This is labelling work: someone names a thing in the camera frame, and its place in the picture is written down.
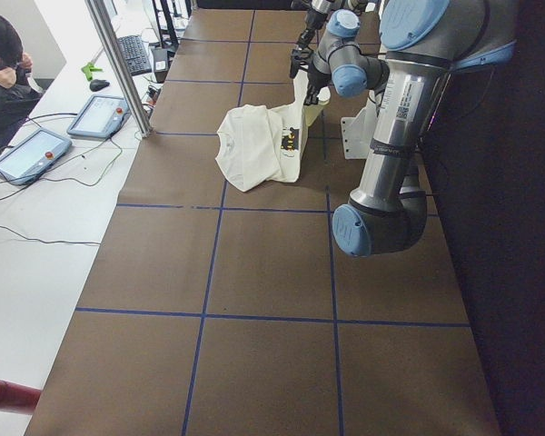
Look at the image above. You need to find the near teach pendant tablet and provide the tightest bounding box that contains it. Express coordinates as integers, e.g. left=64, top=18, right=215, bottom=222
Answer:
left=0, top=128, right=72, bottom=185

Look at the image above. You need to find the seated person in black jacket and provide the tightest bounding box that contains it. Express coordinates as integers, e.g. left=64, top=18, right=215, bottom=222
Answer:
left=0, top=15, right=41, bottom=148

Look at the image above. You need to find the red cylinder tube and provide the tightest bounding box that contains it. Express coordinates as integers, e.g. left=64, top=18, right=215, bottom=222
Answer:
left=0, top=380, right=42, bottom=415

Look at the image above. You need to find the far teach pendant tablet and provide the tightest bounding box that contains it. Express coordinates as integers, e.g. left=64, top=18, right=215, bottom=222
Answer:
left=66, top=95, right=130, bottom=140

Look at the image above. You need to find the black pendant cable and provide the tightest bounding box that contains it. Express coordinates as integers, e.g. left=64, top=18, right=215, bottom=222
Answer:
left=0, top=108, right=142, bottom=249

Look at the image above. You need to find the teach pendant tablet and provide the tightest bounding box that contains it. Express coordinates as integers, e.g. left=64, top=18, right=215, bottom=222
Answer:
left=66, top=95, right=130, bottom=140
left=0, top=128, right=72, bottom=185

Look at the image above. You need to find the black keyboard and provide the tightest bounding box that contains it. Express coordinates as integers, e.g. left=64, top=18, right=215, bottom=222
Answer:
left=117, top=35, right=152, bottom=76

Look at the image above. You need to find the black computer mouse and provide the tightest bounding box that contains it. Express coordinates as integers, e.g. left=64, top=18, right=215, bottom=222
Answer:
left=89, top=79, right=110, bottom=92

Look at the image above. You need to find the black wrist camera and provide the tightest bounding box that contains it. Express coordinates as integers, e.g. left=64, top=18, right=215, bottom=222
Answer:
left=289, top=46, right=312, bottom=79

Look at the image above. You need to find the aluminium frame post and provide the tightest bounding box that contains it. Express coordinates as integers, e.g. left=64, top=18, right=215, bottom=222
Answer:
left=85, top=0, right=153, bottom=138

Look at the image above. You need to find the white long-sleeve printed shirt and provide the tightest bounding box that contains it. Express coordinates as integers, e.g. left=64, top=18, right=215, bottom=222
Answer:
left=215, top=72, right=331, bottom=192

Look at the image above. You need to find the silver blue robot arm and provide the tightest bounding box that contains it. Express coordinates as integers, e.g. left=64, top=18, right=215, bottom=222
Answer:
left=291, top=0, right=375, bottom=50
left=292, top=1, right=519, bottom=256

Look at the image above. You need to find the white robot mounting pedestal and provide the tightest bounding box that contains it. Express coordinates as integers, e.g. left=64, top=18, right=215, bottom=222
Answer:
left=340, top=85, right=414, bottom=161

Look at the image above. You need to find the green plastic tool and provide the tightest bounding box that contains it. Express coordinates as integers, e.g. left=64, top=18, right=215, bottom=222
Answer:
left=81, top=63, right=103, bottom=82

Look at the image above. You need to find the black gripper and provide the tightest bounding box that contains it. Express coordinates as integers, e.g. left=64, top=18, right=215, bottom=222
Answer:
left=304, top=67, right=328, bottom=105
left=296, top=11, right=323, bottom=49

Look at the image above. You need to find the small black box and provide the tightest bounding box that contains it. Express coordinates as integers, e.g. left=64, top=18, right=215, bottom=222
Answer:
left=151, top=47, right=170, bottom=84

